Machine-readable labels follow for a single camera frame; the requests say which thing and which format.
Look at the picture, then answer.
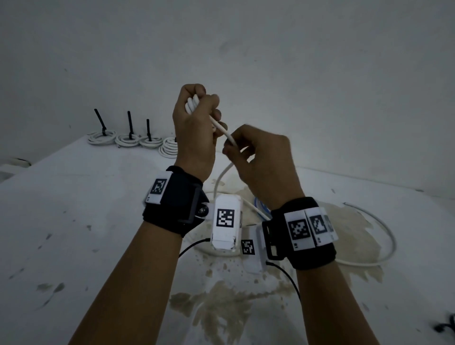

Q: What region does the person's right hand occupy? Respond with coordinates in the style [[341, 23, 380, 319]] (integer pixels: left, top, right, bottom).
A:
[[222, 124, 306, 211]]

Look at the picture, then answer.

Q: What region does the person's left hand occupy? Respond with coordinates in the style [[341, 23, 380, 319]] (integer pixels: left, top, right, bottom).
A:
[[172, 83, 228, 182]]

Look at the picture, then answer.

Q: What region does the short white cable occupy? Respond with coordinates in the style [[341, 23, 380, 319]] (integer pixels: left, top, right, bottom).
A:
[[87, 129, 117, 145], [138, 136, 164, 149], [114, 133, 142, 148], [184, 93, 238, 196], [158, 136, 178, 159]]

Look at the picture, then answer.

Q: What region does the blue cable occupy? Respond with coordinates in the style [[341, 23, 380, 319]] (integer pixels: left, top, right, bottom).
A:
[[254, 198, 272, 218]]

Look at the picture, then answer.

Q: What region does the long white cable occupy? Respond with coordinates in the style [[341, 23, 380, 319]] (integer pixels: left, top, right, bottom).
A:
[[193, 191, 397, 267]]

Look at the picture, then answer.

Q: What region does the black cable ties bunch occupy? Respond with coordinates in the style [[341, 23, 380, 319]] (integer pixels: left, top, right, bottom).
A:
[[434, 312, 455, 334]]

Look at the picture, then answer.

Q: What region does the person's left forearm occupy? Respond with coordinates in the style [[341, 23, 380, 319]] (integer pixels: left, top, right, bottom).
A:
[[69, 226, 184, 345]]

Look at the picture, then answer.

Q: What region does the white checkered marker tag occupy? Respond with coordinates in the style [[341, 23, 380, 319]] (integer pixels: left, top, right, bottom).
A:
[[284, 207, 338, 252], [146, 172, 173, 205]]

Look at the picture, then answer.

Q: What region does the white power adapter box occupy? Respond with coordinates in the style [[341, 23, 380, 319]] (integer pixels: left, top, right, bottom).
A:
[[0, 158, 32, 175]]

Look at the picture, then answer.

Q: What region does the black wrist strap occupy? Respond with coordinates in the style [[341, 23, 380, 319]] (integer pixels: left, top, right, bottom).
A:
[[262, 197, 337, 271], [143, 165, 210, 238]]

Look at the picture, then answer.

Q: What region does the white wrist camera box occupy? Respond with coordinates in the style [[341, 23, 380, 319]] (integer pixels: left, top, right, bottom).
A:
[[211, 193, 244, 251], [241, 226, 268, 274]]

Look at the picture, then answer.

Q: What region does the black camera cable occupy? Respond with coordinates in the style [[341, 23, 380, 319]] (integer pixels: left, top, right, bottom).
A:
[[265, 261, 301, 299], [178, 238, 211, 258]]

